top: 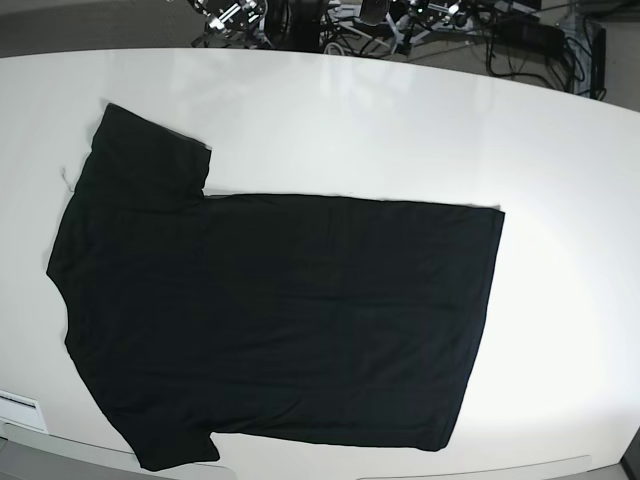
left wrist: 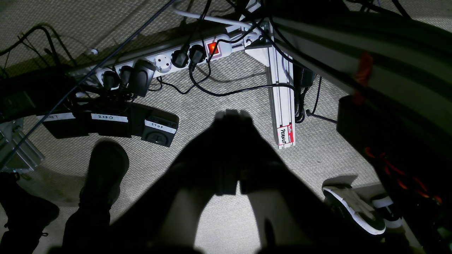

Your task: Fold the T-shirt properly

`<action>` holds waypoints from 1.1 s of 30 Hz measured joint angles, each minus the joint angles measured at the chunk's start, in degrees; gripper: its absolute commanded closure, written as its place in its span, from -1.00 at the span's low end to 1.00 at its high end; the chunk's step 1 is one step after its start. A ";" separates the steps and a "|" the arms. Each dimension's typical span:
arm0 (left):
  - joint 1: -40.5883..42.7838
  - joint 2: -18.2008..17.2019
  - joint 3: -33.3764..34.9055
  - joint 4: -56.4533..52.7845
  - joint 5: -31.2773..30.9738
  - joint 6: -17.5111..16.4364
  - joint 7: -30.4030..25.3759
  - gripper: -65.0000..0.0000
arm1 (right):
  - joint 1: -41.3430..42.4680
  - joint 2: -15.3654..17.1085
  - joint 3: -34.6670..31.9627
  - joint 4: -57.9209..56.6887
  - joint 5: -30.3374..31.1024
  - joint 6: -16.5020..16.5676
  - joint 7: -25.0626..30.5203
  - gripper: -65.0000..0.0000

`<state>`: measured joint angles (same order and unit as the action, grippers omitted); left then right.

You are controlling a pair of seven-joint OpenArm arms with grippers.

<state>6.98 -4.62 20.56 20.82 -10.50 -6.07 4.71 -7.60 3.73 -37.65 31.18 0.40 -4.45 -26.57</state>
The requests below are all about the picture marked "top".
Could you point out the black T-shirt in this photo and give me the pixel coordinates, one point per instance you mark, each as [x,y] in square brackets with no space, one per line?
[319,319]

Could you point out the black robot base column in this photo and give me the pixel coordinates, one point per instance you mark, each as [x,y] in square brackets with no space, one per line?
[295,25]

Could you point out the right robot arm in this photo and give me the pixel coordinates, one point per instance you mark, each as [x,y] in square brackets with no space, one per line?
[230,15]

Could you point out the black box on floor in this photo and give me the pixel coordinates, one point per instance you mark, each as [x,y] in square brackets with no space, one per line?
[531,37]

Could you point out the white label plate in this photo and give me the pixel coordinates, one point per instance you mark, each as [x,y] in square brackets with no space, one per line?
[22,412]

